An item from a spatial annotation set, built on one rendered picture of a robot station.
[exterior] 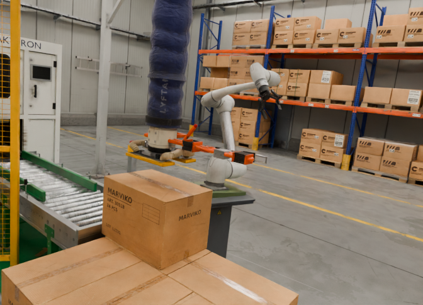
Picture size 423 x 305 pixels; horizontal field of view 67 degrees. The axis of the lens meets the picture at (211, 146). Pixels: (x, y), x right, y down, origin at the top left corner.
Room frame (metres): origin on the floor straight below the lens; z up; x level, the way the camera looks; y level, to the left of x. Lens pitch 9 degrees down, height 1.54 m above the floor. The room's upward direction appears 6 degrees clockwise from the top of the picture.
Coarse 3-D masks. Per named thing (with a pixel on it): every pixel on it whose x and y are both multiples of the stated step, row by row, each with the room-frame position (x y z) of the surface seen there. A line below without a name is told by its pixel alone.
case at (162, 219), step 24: (120, 192) 1.90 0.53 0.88; (144, 192) 1.77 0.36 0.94; (168, 192) 1.82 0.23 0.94; (192, 192) 1.86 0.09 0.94; (120, 216) 1.89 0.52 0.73; (144, 216) 1.75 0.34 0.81; (168, 216) 1.67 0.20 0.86; (192, 216) 1.82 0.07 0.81; (120, 240) 1.89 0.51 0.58; (144, 240) 1.74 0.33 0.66; (168, 240) 1.68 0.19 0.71; (192, 240) 1.84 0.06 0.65; (168, 264) 1.69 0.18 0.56
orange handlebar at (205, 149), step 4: (180, 136) 2.15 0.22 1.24; (184, 136) 2.18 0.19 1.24; (168, 140) 1.90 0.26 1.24; (172, 140) 1.88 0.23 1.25; (176, 140) 1.92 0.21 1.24; (180, 140) 1.91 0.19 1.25; (180, 144) 1.84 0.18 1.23; (196, 148) 1.76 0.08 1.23; (200, 148) 1.74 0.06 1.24; (204, 148) 1.73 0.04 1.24; (208, 148) 1.72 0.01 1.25; (212, 148) 1.75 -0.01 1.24; (208, 152) 1.74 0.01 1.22; (212, 152) 1.69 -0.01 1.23; (228, 152) 1.68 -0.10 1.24; (228, 156) 1.63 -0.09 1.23; (248, 160) 1.56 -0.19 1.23; (252, 160) 1.57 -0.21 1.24
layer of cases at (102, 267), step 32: (64, 256) 1.69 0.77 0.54; (96, 256) 1.72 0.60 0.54; (128, 256) 1.76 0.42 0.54; (192, 256) 1.83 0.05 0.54; (32, 288) 1.38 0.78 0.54; (64, 288) 1.41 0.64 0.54; (96, 288) 1.43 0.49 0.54; (128, 288) 1.46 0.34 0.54; (160, 288) 1.49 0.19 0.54; (192, 288) 1.51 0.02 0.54; (224, 288) 1.54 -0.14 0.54; (256, 288) 1.57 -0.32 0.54
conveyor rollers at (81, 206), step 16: (0, 176) 3.00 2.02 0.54; (32, 176) 3.08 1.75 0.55; (48, 176) 3.19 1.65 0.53; (48, 192) 2.68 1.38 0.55; (64, 192) 2.78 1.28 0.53; (80, 192) 2.80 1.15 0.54; (96, 192) 2.84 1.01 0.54; (64, 208) 2.41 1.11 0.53; (80, 208) 2.42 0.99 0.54; (96, 208) 2.45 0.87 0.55; (80, 224) 2.14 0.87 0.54
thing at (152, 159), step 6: (144, 150) 1.95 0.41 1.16; (132, 156) 1.92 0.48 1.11; (138, 156) 1.88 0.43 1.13; (144, 156) 1.87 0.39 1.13; (150, 156) 1.89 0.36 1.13; (156, 156) 1.84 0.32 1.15; (150, 162) 1.82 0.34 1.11; (156, 162) 1.79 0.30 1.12; (162, 162) 1.79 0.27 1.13; (168, 162) 1.81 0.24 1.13; (174, 162) 1.83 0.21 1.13
